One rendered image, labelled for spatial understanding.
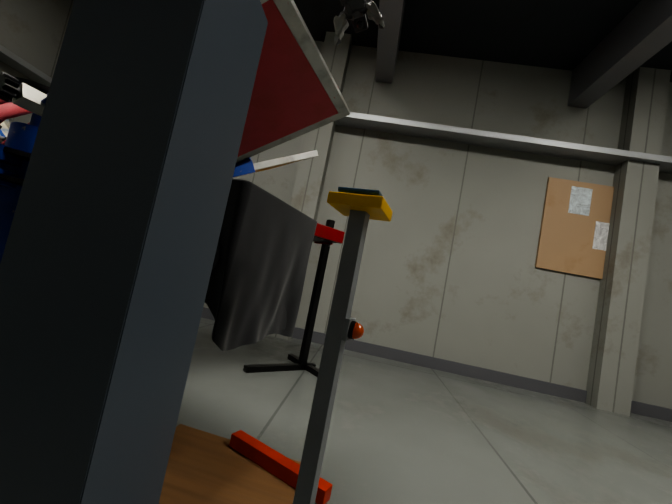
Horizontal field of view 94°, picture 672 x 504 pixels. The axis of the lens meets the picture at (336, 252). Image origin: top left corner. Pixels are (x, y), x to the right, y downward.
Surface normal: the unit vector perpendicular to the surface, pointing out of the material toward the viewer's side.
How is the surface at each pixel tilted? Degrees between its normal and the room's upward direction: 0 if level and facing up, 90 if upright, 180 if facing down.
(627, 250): 90
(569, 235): 90
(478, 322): 90
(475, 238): 90
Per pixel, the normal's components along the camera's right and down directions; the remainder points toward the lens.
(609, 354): -0.09, -0.10
